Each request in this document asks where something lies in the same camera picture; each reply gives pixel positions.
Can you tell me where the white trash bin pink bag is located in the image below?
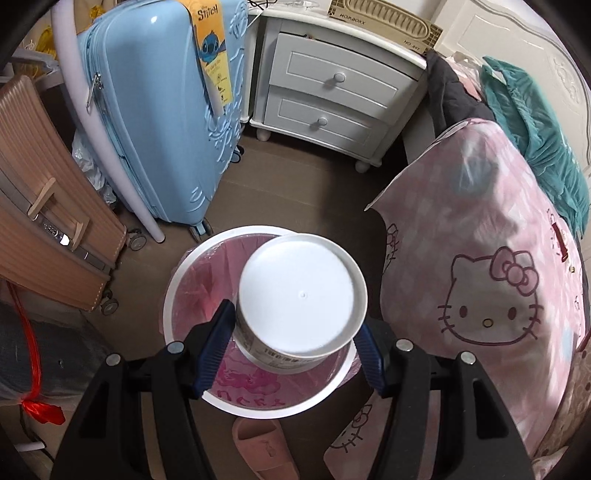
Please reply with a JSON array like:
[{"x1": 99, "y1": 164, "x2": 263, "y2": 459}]
[{"x1": 163, "y1": 225, "x2": 365, "y2": 420}]

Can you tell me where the dark garment on bed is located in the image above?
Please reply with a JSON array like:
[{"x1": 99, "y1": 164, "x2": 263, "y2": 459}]
[{"x1": 404, "y1": 48, "x2": 497, "y2": 164}]

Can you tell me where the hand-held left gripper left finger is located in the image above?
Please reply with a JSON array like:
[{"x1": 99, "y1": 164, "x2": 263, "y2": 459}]
[{"x1": 50, "y1": 299, "x2": 236, "y2": 480}]

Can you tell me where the yellow plastic bag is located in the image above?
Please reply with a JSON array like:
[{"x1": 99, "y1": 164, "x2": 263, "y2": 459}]
[{"x1": 33, "y1": 24, "x2": 60, "y2": 62}]

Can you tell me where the pink checked cartoon blanket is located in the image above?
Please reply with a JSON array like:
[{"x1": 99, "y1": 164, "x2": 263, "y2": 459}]
[{"x1": 323, "y1": 117, "x2": 591, "y2": 480}]

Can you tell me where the teal blanket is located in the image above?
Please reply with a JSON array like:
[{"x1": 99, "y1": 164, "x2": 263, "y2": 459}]
[{"x1": 480, "y1": 56, "x2": 591, "y2": 241}]

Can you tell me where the white nightstand with drawers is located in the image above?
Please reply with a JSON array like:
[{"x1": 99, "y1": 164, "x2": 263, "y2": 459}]
[{"x1": 248, "y1": 0, "x2": 428, "y2": 174}]

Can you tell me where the beige folding crate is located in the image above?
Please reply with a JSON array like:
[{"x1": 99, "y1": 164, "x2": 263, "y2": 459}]
[{"x1": 327, "y1": 0, "x2": 444, "y2": 49}]

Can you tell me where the pink slipper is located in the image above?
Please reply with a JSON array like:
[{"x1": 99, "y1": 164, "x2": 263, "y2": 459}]
[{"x1": 231, "y1": 418, "x2": 301, "y2": 480}]

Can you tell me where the yellow suitcase tag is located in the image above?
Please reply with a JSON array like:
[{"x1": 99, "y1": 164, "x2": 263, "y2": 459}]
[{"x1": 182, "y1": 0, "x2": 233, "y2": 109}]

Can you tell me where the brown spotted plush cloth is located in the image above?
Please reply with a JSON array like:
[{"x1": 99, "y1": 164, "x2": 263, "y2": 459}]
[{"x1": 531, "y1": 346, "x2": 591, "y2": 476}]

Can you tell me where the clear plastic bag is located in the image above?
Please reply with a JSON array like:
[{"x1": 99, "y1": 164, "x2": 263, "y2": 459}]
[{"x1": 71, "y1": 133, "x2": 119, "y2": 207}]

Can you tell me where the dark red ribbon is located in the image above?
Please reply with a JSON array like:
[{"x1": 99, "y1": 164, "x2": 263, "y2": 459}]
[{"x1": 551, "y1": 220, "x2": 572, "y2": 260}]

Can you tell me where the white carved bed headboard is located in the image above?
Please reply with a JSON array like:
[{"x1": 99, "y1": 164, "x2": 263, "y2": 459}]
[{"x1": 434, "y1": 0, "x2": 591, "y2": 181}]

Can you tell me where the white plastic tub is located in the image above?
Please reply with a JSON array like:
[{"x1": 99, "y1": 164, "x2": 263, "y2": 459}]
[{"x1": 233, "y1": 233, "x2": 369, "y2": 374}]

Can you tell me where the red plastic string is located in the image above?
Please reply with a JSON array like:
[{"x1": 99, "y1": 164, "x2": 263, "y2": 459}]
[{"x1": 7, "y1": 281, "x2": 66, "y2": 426}]

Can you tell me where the rose gold ribbed suitcase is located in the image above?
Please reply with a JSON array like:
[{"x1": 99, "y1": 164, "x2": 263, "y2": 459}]
[{"x1": 0, "y1": 74, "x2": 127, "y2": 317}]

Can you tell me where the light blue hard suitcase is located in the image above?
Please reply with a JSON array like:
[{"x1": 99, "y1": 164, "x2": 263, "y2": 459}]
[{"x1": 76, "y1": 0, "x2": 250, "y2": 241}]

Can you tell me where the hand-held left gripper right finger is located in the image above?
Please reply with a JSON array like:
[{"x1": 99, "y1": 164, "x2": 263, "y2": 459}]
[{"x1": 355, "y1": 318, "x2": 531, "y2": 480}]

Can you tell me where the white metal pole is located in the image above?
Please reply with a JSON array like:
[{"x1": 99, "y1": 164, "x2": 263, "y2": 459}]
[{"x1": 51, "y1": 0, "x2": 166, "y2": 244}]

